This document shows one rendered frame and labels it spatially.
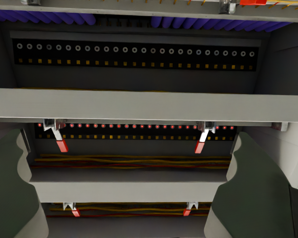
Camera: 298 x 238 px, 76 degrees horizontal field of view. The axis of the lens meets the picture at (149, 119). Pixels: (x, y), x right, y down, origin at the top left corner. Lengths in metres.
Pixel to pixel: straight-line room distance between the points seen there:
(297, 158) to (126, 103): 0.34
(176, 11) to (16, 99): 0.28
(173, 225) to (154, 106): 0.44
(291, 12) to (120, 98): 0.29
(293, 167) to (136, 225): 0.44
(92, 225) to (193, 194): 0.35
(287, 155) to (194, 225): 0.34
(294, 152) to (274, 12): 0.26
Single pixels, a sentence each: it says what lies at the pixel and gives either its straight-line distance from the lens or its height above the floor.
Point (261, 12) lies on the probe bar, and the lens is 0.37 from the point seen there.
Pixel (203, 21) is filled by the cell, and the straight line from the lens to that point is 0.38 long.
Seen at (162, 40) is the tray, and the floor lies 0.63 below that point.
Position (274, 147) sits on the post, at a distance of 0.51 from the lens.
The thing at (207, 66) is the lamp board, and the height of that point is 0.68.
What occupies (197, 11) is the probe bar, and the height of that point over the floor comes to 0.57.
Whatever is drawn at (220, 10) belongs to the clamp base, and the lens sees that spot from 0.32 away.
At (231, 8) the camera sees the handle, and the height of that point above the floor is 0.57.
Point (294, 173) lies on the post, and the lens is 0.48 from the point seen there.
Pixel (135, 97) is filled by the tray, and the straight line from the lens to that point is 0.30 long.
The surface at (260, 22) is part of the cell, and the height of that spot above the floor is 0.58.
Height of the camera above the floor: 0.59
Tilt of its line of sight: 27 degrees up
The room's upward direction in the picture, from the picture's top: 178 degrees counter-clockwise
